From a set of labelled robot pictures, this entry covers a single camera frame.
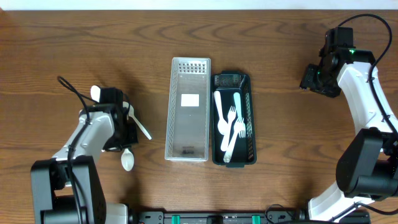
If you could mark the white plastic spoon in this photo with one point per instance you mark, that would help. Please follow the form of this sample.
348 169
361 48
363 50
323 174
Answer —
95 93
222 124

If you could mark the white plastic spoon bowl down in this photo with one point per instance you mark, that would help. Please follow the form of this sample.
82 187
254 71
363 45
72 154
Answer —
127 159

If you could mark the white plastic spoon crossing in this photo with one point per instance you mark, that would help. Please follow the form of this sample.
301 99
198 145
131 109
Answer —
131 114

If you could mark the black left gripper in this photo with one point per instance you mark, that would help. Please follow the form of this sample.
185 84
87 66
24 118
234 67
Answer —
131 137

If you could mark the pale blue plastic fork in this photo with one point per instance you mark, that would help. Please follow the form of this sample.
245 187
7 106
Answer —
238 104

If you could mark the white plastic fork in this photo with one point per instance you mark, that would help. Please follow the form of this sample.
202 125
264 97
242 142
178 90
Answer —
231 118
239 130

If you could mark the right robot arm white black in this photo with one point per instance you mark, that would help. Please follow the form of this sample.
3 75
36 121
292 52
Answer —
367 170

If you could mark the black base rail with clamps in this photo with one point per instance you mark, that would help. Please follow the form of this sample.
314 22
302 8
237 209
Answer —
217 217

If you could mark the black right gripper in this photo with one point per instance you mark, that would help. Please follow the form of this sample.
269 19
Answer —
311 79

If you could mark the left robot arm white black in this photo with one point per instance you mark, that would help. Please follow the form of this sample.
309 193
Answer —
67 188

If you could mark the dark green perforated plastic basket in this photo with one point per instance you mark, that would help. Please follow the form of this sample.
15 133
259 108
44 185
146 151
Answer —
233 132

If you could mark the clear perforated plastic basket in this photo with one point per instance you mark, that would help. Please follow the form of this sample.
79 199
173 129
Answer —
188 118

